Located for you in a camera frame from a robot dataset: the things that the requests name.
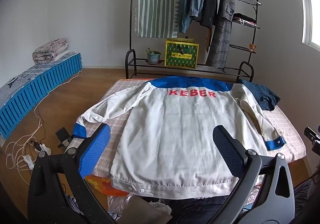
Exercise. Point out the rolled floral quilt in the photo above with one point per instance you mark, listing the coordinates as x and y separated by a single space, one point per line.
50 50

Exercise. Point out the pink plaid blanket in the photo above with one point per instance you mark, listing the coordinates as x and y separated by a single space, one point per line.
282 123

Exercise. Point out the clear plastic bag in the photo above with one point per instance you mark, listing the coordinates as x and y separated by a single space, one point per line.
117 206

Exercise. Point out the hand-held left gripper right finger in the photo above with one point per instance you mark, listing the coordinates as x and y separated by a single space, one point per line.
225 143

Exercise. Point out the green and yellow gift bag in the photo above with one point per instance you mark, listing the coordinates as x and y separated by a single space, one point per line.
181 55

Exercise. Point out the black flat device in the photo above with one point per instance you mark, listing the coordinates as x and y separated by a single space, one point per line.
63 136

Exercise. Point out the folded clothes on rack shelf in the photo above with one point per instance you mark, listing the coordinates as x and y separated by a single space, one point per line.
243 19

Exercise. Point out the window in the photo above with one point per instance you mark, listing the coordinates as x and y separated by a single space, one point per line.
312 13

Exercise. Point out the white power strip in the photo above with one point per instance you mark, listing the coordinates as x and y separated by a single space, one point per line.
29 161

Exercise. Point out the orange plastic bag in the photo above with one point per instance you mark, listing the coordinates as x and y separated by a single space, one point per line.
100 184

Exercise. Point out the small teddy bear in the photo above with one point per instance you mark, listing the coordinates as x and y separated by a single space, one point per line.
252 47

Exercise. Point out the small potted plant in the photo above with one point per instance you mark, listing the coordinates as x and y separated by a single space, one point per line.
153 56

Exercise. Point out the grey plaid coat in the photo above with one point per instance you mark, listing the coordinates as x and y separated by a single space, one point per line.
223 26

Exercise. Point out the dark blue garment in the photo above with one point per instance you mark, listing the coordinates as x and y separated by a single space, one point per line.
262 96

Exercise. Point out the black power adapter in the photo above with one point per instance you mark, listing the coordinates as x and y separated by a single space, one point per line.
37 145

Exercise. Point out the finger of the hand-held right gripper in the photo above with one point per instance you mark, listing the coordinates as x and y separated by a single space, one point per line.
311 135

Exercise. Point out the dark quilted cloth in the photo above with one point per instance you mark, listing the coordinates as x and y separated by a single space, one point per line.
195 210

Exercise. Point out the grey striped hanging cloth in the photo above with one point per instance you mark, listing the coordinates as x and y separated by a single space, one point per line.
157 3

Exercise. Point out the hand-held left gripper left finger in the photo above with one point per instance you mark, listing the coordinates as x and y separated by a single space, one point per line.
97 148

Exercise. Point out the white and blue jacket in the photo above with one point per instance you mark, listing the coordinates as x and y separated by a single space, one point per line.
175 133

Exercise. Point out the black metal clothes rack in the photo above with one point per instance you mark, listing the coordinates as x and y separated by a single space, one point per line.
131 63

